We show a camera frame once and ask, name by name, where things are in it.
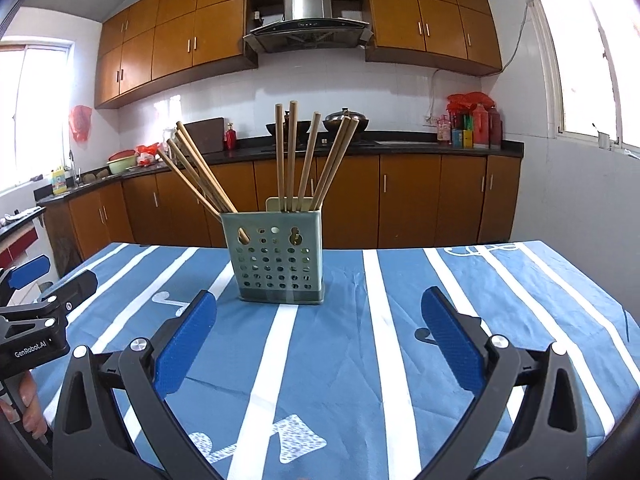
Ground green plastic basin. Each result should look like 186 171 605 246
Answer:
107 150 137 174

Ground red condiment bottles group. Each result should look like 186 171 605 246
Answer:
436 91 503 150

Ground red plastic bag on wall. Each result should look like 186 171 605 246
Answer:
68 105 93 144

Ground yellow dish soap bottle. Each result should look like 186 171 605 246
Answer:
51 167 67 196

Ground red bottle on counter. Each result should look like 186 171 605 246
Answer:
224 122 236 151

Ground black wok left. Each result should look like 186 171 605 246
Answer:
266 110 311 143

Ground black kitchen countertop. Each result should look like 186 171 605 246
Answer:
31 129 525 206

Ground green perforated utensil holder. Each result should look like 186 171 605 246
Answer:
221 197 324 304

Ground lower wooden kitchen cabinets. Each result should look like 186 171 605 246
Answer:
43 153 522 275

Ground dark brown cutting board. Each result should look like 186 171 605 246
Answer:
184 117 224 155

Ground red bag on counter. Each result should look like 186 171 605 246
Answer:
136 143 160 167

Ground person's left hand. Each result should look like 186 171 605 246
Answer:
1 372 48 440

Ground stainless range hood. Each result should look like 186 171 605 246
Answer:
243 0 373 54

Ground wooden kitchen cabinets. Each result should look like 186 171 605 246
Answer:
94 0 502 108
43 153 522 275

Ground black wok with lid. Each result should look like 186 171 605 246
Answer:
322 106 372 137

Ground blue white striped tablecloth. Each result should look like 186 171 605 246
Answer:
67 240 639 479

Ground window on right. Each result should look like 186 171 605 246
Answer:
528 0 639 156

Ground upper wooden kitchen cabinets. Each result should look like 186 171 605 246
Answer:
94 0 502 108

